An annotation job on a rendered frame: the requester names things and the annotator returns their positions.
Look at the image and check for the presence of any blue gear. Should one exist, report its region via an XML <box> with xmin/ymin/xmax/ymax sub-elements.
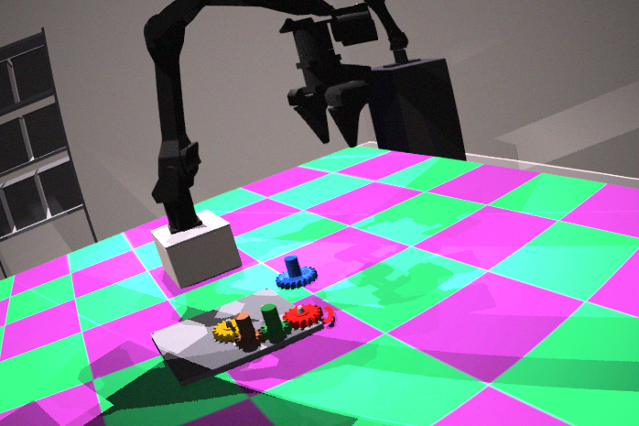
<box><xmin>276</xmin><ymin>255</ymin><xmax>318</xmax><ymax>289</ymax></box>

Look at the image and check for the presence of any yellow gear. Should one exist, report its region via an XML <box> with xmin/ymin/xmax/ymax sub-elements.
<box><xmin>212</xmin><ymin>319</ymin><xmax>240</xmax><ymax>343</ymax></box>

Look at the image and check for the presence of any red gear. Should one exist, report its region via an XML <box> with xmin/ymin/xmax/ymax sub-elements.
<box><xmin>282</xmin><ymin>303</ymin><xmax>324</xmax><ymax>329</ymax></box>

